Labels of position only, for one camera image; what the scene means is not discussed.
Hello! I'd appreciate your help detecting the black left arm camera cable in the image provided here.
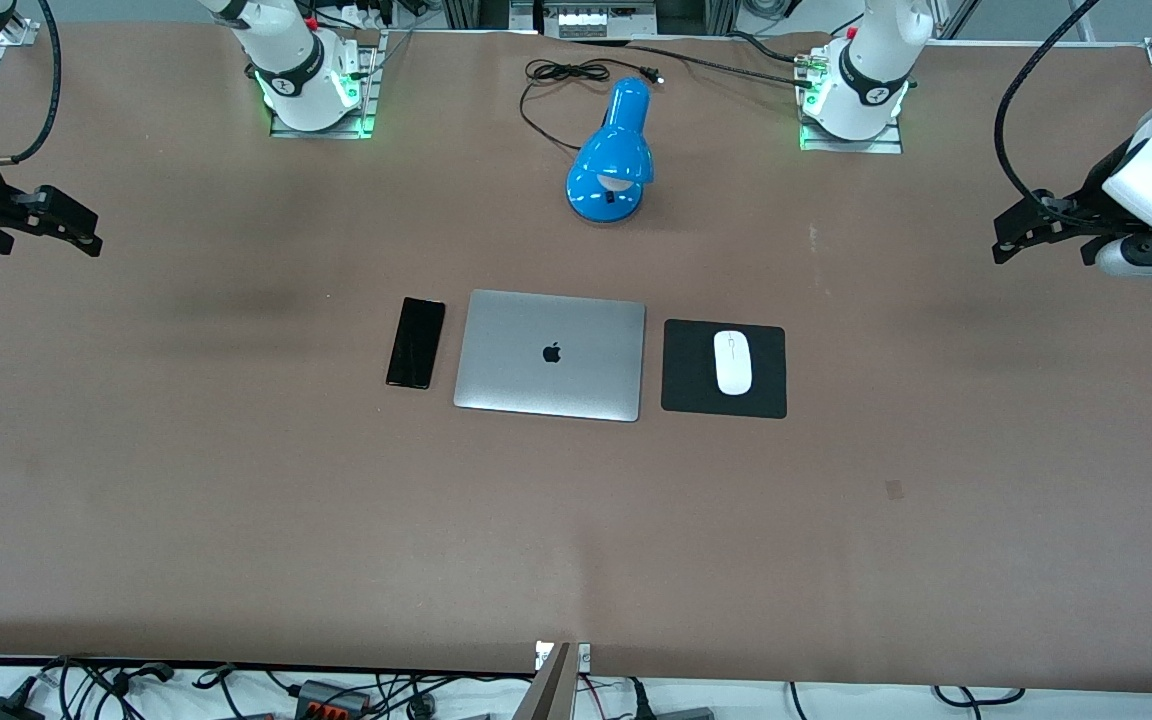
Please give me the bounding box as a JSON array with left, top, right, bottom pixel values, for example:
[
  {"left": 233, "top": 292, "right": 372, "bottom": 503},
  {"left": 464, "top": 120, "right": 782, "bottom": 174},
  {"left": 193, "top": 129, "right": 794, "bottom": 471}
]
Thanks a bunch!
[{"left": 994, "top": 0, "right": 1105, "bottom": 223}]

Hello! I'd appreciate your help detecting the white post bracket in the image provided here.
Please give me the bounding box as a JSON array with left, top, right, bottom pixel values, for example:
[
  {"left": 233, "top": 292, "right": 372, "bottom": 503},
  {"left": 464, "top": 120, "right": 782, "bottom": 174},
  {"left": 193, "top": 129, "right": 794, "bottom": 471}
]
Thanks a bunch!
[{"left": 534, "top": 641, "right": 593, "bottom": 673}]

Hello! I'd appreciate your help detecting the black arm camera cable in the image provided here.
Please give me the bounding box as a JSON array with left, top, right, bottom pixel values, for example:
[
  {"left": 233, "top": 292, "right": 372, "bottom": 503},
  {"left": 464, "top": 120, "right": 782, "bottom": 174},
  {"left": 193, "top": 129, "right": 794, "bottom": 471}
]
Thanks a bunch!
[
  {"left": 0, "top": 0, "right": 62, "bottom": 166},
  {"left": 994, "top": 0, "right": 1105, "bottom": 223}
]

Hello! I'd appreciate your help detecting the blue desk lamp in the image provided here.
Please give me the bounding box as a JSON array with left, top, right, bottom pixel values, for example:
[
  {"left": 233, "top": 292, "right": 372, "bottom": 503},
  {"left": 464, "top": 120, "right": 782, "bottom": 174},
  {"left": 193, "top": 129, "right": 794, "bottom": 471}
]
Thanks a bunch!
[{"left": 565, "top": 76, "right": 655, "bottom": 225}]

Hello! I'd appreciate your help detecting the black box with orange connectors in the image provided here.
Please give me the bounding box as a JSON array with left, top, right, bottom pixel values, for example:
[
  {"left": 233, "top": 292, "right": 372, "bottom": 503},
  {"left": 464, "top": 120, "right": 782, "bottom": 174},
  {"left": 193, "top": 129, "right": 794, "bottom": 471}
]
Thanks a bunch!
[{"left": 296, "top": 679, "right": 374, "bottom": 717}]

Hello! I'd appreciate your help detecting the black mouse pad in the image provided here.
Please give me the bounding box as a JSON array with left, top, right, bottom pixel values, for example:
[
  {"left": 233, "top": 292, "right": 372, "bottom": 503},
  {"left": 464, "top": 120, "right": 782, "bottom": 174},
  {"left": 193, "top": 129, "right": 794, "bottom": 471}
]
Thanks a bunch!
[{"left": 661, "top": 319, "right": 788, "bottom": 420}]

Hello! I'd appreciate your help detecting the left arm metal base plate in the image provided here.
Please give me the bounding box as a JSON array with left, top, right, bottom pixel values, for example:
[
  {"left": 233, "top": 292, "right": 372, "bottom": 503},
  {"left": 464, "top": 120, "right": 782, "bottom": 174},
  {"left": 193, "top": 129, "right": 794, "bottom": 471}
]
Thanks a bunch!
[{"left": 798, "top": 48, "right": 905, "bottom": 155}]

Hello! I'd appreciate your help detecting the black smartphone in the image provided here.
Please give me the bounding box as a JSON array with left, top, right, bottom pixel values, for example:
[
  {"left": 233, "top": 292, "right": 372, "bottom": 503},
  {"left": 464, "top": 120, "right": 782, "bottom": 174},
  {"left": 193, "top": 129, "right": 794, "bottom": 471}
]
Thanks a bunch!
[{"left": 385, "top": 296, "right": 447, "bottom": 390}]

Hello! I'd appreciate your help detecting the white power strip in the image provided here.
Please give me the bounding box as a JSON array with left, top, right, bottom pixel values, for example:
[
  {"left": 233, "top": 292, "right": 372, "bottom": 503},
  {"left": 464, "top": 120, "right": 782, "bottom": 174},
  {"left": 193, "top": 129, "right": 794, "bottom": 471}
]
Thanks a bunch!
[{"left": 541, "top": 0, "right": 659, "bottom": 39}]

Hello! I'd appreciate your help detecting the thin black lamp cable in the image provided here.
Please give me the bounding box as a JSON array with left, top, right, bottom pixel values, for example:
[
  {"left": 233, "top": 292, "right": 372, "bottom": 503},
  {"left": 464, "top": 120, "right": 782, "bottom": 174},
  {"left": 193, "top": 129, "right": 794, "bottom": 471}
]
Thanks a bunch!
[{"left": 519, "top": 58, "right": 665, "bottom": 154}]

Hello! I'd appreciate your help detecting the silver laptop with apple logo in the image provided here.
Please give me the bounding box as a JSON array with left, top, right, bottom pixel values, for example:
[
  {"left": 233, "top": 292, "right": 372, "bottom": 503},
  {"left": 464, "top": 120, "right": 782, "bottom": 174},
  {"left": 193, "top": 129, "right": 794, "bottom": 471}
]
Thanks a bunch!
[{"left": 453, "top": 289, "right": 647, "bottom": 423}]

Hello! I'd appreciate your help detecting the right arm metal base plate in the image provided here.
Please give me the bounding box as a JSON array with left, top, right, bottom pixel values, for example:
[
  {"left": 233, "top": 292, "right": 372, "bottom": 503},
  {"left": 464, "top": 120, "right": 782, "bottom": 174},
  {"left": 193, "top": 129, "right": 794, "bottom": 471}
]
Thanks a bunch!
[{"left": 269, "top": 28, "right": 379, "bottom": 140}]

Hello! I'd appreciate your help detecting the white computer mouse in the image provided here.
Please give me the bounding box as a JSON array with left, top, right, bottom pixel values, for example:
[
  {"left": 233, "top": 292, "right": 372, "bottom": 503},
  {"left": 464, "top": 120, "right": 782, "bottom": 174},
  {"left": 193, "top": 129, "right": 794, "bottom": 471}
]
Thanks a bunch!
[{"left": 713, "top": 329, "right": 754, "bottom": 397}]

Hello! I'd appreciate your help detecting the grey metal camera post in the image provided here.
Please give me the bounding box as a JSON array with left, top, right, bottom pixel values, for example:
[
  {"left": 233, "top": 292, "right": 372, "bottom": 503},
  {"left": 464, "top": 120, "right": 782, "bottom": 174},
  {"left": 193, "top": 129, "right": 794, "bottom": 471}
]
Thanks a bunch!
[{"left": 513, "top": 642, "right": 577, "bottom": 720}]

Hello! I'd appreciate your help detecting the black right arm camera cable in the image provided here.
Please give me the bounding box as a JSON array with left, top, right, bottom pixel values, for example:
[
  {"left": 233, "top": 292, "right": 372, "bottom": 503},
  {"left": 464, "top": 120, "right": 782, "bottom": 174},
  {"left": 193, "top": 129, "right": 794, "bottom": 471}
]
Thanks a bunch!
[{"left": 0, "top": 0, "right": 62, "bottom": 166}]

